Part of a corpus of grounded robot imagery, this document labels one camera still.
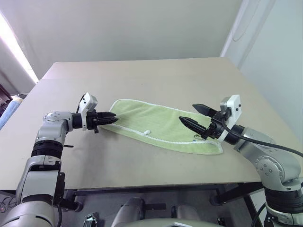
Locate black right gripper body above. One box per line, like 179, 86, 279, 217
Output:
200, 110, 230, 143

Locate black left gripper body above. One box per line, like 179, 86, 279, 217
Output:
85, 109, 103, 134

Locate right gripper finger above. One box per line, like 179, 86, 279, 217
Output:
192, 103, 217, 118
178, 116, 210, 137

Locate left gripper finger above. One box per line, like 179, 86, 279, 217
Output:
98, 117, 119, 126
98, 111, 117, 119

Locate light green fluffy towel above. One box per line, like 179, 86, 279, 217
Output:
102, 98, 224, 156

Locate dark grey rounded shape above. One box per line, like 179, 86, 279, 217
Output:
110, 196, 145, 227

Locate dark red furniture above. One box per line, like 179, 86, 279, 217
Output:
0, 83, 13, 112

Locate shiny metal clamp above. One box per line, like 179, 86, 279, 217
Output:
83, 211, 100, 227

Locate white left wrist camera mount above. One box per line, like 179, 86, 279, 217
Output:
79, 92, 98, 131

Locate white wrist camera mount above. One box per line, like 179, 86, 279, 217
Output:
218, 94, 243, 143
79, 92, 98, 131

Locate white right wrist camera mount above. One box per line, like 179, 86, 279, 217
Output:
218, 94, 243, 143

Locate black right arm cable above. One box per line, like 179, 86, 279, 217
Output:
221, 120, 303, 158

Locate black metal table frame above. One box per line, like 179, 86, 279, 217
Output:
62, 181, 264, 227

